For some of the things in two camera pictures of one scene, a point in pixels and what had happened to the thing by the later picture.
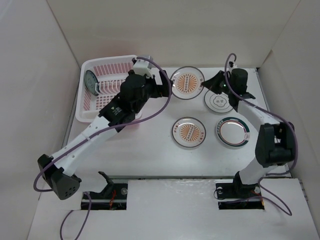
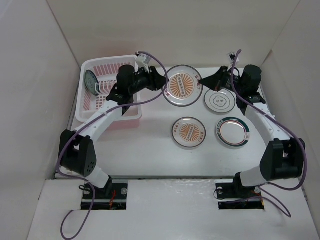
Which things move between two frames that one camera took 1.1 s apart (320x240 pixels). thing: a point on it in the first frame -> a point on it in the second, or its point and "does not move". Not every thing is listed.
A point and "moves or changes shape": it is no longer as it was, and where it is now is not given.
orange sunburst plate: (187, 82) moves or changes shape
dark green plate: (90, 80) does not move
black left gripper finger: (165, 85) -> (159, 81)
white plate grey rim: (217, 103) does not move
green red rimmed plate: (232, 132) does not move
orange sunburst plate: (189, 132) does not move
